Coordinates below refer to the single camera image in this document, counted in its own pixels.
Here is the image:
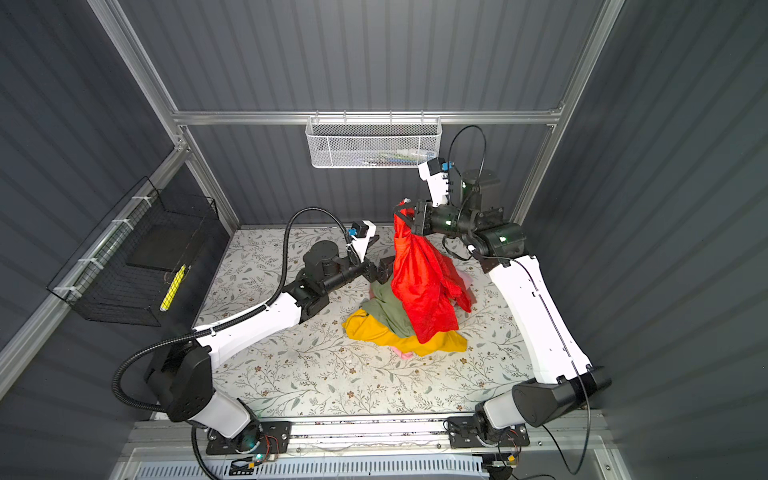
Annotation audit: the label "black wire basket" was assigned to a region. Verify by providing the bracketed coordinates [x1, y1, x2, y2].
[47, 181, 219, 327]

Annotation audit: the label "green cloth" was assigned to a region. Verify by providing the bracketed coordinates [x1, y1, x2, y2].
[360, 280, 415, 338]

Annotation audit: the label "yellow cloth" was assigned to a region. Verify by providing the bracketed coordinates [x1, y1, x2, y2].
[342, 309, 468, 357]

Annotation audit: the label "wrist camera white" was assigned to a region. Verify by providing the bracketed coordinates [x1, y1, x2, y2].
[418, 157, 451, 207]
[348, 220, 378, 263]

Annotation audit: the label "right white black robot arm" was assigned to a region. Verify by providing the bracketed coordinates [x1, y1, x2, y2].
[395, 158, 611, 430]

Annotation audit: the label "dusty rose cloth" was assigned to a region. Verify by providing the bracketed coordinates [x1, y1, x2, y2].
[456, 270, 476, 311]

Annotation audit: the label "items in white basket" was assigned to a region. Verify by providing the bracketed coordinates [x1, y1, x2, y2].
[352, 148, 437, 167]

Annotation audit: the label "red cloth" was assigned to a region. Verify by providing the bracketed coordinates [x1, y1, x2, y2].
[391, 225, 472, 343]

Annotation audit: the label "light pink cloth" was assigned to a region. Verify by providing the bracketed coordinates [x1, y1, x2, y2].
[390, 346, 414, 360]

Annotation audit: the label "left black corrugated cable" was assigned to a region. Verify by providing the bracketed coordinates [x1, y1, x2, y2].
[111, 206, 355, 414]

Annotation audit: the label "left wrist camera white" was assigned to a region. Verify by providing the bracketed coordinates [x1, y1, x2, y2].
[348, 220, 378, 263]

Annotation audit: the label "white vented panel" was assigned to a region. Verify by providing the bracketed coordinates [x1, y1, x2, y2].
[133, 454, 488, 480]

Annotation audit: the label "white wire basket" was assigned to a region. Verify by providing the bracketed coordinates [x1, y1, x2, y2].
[305, 117, 443, 169]

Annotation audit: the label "aluminium mounting rail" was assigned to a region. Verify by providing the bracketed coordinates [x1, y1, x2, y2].
[118, 410, 615, 462]

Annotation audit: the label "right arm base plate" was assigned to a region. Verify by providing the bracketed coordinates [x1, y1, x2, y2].
[443, 415, 530, 450]

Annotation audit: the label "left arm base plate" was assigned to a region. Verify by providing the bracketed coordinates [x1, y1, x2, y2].
[205, 421, 293, 456]

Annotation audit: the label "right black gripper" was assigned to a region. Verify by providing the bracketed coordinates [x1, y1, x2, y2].
[394, 199, 472, 242]

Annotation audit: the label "yellow marker pen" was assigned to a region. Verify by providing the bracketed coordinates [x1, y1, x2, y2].
[159, 265, 188, 312]

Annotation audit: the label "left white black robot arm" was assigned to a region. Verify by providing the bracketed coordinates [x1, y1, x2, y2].
[145, 240, 395, 453]

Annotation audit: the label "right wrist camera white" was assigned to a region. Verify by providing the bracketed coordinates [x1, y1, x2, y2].
[418, 157, 451, 207]

